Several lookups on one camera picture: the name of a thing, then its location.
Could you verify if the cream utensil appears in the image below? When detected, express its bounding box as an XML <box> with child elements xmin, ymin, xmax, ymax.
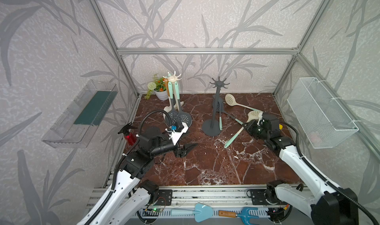
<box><xmin>224</xmin><ymin>111</ymin><xmax>263</xmax><ymax>148</ymax></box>

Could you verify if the grey slotted spatula mint handle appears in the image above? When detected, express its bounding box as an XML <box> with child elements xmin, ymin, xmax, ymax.
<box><xmin>217</xmin><ymin>97</ymin><xmax>223</xmax><ymax>131</ymax></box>

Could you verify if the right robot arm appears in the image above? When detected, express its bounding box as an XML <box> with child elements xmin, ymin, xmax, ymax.
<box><xmin>242</xmin><ymin>111</ymin><xmax>379</xmax><ymax>225</ymax></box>

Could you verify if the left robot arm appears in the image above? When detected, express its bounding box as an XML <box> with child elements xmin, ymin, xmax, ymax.
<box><xmin>79</xmin><ymin>110</ymin><xmax>197</xmax><ymax>225</ymax></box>

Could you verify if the dark grey utensil rack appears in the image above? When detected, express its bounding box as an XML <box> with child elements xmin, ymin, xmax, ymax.
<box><xmin>202</xmin><ymin>77</ymin><xmax>229</xmax><ymax>137</ymax></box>

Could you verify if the cream utensil rack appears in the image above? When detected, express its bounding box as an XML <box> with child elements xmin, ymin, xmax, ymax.
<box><xmin>166</xmin><ymin>72</ymin><xmax>193</xmax><ymax>127</ymax></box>

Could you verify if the red spray bottle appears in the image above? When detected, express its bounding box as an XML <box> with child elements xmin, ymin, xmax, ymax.
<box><xmin>118</xmin><ymin>122</ymin><xmax>137</xmax><ymax>146</ymax></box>

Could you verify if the white pot with flowers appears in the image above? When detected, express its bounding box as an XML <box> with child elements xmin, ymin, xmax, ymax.
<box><xmin>144</xmin><ymin>74</ymin><xmax>169</xmax><ymax>101</ymax></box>

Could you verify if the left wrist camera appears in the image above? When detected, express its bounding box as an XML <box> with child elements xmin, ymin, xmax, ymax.
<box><xmin>166</xmin><ymin>122</ymin><xmax>189</xmax><ymax>145</ymax></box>

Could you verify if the white wire wall basket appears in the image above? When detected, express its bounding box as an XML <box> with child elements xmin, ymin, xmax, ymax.
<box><xmin>288</xmin><ymin>77</ymin><xmax>359</xmax><ymax>149</ymax></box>

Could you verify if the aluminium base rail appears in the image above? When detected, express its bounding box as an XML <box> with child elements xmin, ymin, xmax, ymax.
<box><xmin>159</xmin><ymin>184</ymin><xmax>269</xmax><ymax>208</ymax></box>

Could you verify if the clear plastic wall tray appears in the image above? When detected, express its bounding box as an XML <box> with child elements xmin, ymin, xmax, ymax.
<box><xmin>42</xmin><ymin>80</ymin><xmax>118</xmax><ymax>149</ymax></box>

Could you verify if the blue garden fork wooden handle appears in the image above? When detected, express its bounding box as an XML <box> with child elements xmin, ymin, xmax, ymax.
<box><xmin>218</xmin><ymin>207</ymin><xmax>259</xmax><ymax>225</ymax></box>

